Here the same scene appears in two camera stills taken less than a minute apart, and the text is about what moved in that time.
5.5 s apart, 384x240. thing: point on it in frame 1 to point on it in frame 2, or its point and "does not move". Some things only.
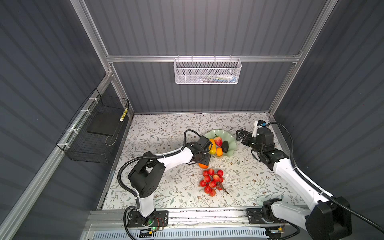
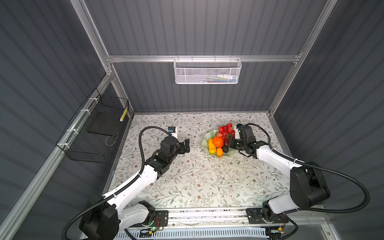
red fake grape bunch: [212, 181] to [225, 132]
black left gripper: [207, 160] to [181, 149]
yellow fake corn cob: [213, 150] does not move
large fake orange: [203, 166] to [218, 141]
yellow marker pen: [123, 116] does not move
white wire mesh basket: [207, 71] does not move
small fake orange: [219, 151] does not move
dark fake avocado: [225, 146] does not move
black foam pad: [106, 123] does not move
